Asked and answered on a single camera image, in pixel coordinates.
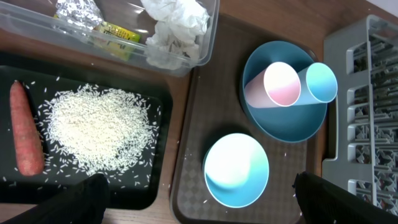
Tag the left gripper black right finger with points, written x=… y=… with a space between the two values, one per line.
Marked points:
x=321 y=201

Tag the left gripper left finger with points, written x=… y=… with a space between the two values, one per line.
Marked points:
x=83 y=203

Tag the orange carrot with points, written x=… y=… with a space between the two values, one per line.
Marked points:
x=28 y=147

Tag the dark blue plate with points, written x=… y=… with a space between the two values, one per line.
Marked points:
x=287 y=124

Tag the light blue bowl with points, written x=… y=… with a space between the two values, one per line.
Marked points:
x=236 y=170

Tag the light blue cup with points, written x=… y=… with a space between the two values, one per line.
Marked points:
x=318 y=85

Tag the pink cup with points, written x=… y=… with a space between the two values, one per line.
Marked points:
x=276 y=86

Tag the white paper napkin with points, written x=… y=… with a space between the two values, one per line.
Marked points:
x=179 y=23

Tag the foil snack wrapper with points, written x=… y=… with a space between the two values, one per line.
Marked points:
x=86 y=14

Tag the grey dishwasher rack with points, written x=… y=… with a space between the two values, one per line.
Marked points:
x=363 y=118

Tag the pile of white rice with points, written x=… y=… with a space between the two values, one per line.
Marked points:
x=103 y=130

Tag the black plastic tray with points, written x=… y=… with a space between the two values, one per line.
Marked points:
x=133 y=189

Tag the brown serving tray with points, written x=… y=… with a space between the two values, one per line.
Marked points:
x=213 y=111

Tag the clear plastic bin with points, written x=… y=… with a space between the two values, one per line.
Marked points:
x=35 y=19

